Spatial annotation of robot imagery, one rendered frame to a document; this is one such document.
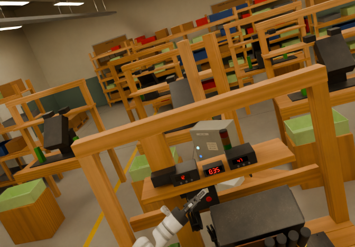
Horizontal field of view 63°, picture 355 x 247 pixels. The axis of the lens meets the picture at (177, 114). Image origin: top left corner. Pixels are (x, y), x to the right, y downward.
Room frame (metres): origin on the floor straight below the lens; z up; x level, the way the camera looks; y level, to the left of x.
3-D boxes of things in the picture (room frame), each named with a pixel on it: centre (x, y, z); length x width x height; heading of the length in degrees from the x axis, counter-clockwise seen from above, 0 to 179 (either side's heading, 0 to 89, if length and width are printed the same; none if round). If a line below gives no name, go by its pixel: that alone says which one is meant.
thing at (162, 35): (8.37, -0.89, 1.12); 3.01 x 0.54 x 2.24; 78
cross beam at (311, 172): (1.67, -0.11, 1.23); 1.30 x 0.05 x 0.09; 86
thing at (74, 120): (10.06, 3.65, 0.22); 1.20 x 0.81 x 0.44; 171
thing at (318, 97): (1.60, -0.10, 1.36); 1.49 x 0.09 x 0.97; 86
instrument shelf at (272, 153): (1.56, -0.10, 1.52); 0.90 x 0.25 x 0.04; 86
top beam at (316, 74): (1.60, -0.10, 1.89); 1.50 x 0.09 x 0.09; 86
